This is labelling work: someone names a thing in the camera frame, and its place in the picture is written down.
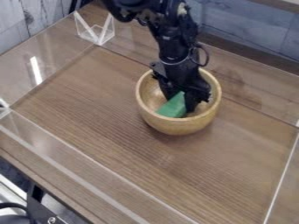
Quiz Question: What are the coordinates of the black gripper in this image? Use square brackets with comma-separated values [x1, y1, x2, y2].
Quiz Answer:
[150, 57, 211, 113]

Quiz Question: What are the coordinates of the green rectangular block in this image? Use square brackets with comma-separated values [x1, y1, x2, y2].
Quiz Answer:
[156, 92, 187, 118]

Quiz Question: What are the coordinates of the round wooden bowl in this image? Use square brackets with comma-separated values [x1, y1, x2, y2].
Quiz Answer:
[135, 69, 222, 136]

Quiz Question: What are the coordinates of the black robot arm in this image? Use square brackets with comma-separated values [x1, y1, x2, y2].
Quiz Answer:
[102, 0, 211, 113]

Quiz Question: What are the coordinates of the clear acrylic corner bracket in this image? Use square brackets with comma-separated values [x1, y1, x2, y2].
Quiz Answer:
[74, 11, 115, 46]

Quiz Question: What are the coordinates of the clear acrylic tray wall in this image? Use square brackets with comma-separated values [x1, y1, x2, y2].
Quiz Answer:
[0, 101, 199, 224]

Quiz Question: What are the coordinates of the black table leg bracket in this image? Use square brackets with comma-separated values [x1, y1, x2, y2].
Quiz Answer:
[27, 184, 68, 224]

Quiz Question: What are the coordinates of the black cable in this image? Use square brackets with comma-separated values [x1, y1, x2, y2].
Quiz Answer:
[0, 200, 34, 218]

